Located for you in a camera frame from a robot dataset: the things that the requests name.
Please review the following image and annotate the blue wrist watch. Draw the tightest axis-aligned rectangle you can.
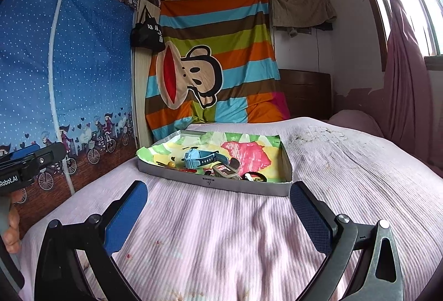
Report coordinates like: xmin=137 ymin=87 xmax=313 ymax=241
xmin=183 ymin=148 xmax=230 ymax=170

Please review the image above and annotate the blue printed fabric wardrobe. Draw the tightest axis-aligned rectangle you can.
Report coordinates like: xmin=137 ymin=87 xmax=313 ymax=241
xmin=0 ymin=0 xmax=140 ymax=239

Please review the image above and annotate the person's left hand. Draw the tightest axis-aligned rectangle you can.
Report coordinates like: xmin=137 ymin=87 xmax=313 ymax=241
xmin=0 ymin=207 xmax=21 ymax=255

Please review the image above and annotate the grey cardboard box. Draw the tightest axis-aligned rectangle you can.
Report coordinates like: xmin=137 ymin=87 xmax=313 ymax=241
xmin=136 ymin=129 xmax=294 ymax=198

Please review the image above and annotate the striped monkey print sheet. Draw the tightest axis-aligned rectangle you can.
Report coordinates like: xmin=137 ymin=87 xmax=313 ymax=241
xmin=145 ymin=0 xmax=290 ymax=142

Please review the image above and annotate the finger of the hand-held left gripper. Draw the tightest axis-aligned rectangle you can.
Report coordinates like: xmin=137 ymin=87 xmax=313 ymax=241
xmin=0 ymin=144 xmax=41 ymax=163
xmin=14 ymin=142 xmax=66 ymax=170

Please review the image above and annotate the pink curtain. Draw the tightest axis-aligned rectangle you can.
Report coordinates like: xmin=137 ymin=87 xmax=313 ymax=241
xmin=341 ymin=0 xmax=443 ymax=170

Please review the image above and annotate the black and white ornament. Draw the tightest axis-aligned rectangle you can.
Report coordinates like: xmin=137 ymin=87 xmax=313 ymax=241
xmin=242 ymin=172 xmax=267 ymax=183

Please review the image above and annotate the window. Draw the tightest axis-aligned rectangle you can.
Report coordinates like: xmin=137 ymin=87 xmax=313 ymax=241
xmin=366 ymin=0 xmax=443 ymax=72

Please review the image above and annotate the dark wooden headboard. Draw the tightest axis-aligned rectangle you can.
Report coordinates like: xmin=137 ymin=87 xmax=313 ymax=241
xmin=279 ymin=69 xmax=333 ymax=120

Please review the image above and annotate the brown strap watch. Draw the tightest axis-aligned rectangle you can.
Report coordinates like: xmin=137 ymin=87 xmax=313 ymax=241
xmin=212 ymin=159 xmax=243 ymax=181

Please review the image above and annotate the black hanging bag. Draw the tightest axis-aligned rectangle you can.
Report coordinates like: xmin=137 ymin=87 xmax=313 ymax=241
xmin=130 ymin=5 xmax=166 ymax=53

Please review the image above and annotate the pink bedspread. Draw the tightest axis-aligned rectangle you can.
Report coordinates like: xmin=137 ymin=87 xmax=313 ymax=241
xmin=19 ymin=117 xmax=443 ymax=301

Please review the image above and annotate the pink pillow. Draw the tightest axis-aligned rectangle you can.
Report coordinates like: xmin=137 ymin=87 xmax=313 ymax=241
xmin=327 ymin=109 xmax=385 ymax=139

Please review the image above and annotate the brown hanging cloth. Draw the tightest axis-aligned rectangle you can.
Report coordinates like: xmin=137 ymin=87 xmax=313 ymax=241
xmin=270 ymin=0 xmax=338 ymax=38

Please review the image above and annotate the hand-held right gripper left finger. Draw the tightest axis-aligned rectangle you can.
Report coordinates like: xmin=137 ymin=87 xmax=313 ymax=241
xmin=35 ymin=180 xmax=149 ymax=301

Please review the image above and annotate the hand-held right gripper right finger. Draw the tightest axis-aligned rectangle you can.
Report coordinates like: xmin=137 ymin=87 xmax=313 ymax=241
xmin=290 ymin=181 xmax=405 ymax=301

